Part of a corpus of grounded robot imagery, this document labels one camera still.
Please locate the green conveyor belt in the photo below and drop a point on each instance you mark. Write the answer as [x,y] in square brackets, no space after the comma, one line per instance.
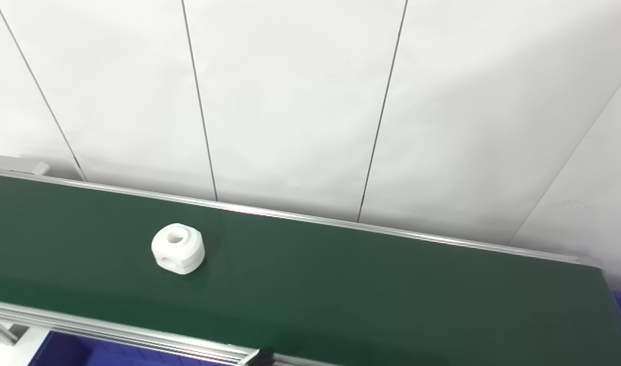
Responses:
[112,333]
[366,284]

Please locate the grey conveyor end housing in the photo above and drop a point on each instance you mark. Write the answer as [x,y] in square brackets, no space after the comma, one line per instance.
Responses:
[21,165]

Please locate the aluminium conveyor leg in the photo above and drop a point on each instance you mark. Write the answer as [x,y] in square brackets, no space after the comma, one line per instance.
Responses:
[0,333]

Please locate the white plastic part with hole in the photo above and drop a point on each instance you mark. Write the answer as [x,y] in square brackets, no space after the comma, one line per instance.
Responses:
[181,254]

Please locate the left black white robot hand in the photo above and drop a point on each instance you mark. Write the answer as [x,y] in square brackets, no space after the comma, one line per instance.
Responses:
[264,359]

